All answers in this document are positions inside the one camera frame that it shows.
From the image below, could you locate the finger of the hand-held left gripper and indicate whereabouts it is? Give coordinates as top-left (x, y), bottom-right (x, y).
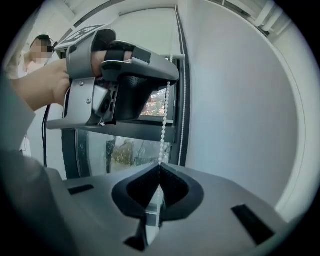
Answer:
top-left (100, 53), bottom-right (181, 123)

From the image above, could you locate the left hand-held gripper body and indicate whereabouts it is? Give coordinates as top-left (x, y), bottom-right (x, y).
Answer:
top-left (46, 23), bottom-right (119, 131)

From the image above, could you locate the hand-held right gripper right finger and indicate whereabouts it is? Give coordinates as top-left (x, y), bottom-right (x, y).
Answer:
top-left (149, 163), bottom-right (289, 256)

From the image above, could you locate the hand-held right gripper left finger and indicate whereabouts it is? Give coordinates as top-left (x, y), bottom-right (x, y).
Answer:
top-left (61, 163), bottom-right (161, 256)

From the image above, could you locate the white roller blind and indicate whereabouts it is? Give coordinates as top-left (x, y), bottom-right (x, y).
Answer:
top-left (112, 7), bottom-right (186, 61)

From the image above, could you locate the white bead chain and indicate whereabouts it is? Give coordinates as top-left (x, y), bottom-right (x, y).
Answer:
top-left (149, 4), bottom-right (188, 226)

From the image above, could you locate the person's left forearm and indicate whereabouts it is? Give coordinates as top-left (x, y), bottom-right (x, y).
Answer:
top-left (9, 59), bottom-right (74, 113)

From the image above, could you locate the person's left hand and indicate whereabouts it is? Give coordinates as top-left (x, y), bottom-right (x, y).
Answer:
top-left (91, 49), bottom-right (133, 76)

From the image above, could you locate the white ceiling pipe bundle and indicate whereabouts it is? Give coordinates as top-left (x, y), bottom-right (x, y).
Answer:
top-left (254, 0), bottom-right (294, 34)

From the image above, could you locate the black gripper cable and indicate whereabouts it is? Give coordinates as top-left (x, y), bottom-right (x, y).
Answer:
top-left (40, 104), bottom-right (53, 169)

